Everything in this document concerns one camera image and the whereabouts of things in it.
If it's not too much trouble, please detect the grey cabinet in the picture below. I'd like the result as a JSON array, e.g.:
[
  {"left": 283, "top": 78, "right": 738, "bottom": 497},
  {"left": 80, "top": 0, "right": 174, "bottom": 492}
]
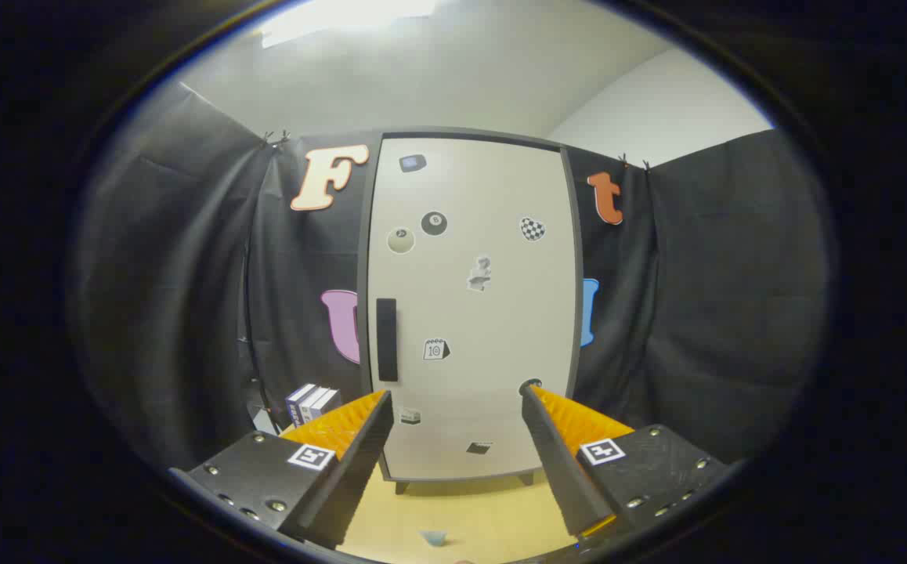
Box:
[{"left": 356, "top": 127, "right": 586, "bottom": 496}]

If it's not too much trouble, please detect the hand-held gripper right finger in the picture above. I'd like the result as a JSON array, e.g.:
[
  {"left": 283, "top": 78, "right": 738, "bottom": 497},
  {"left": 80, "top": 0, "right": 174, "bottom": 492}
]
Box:
[{"left": 520, "top": 384, "right": 728, "bottom": 541}]

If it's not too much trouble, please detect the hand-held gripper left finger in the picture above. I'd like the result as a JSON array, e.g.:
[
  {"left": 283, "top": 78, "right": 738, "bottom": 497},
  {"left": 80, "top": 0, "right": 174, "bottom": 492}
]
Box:
[{"left": 168, "top": 389, "right": 394, "bottom": 549}]

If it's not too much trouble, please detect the black backdrop cloth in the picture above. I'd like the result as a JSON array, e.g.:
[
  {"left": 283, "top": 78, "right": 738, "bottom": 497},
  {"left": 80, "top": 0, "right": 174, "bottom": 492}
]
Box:
[{"left": 70, "top": 78, "right": 830, "bottom": 471}]

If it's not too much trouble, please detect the black door handle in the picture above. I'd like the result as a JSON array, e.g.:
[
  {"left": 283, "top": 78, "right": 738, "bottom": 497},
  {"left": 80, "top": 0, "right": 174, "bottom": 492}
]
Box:
[{"left": 376, "top": 298, "right": 398, "bottom": 383}]

